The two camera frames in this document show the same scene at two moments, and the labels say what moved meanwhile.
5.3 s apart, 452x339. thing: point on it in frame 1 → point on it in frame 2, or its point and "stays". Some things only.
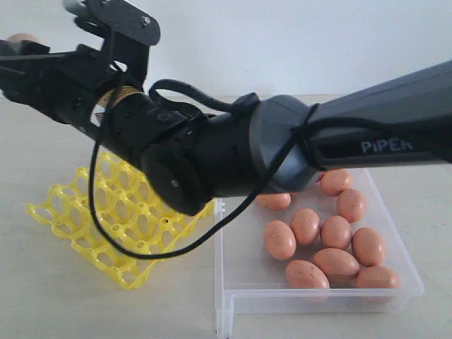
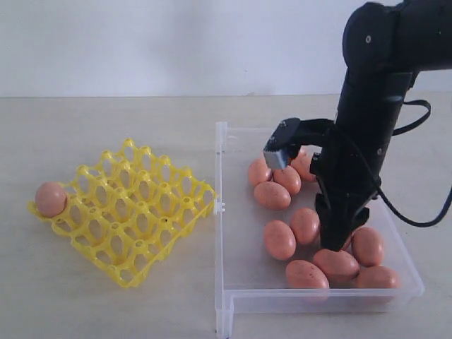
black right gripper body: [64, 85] → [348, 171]
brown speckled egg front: [337, 264] stays
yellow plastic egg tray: [115, 215] stays
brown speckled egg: [301, 274] → [272, 196]
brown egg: [280, 240] stays
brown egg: [305, 225] stays
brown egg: [368, 246] stays
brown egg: [378, 277] stays
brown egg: [275, 201] → [302, 274]
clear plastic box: [248, 280] stays
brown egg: [16, 37] → [51, 198]
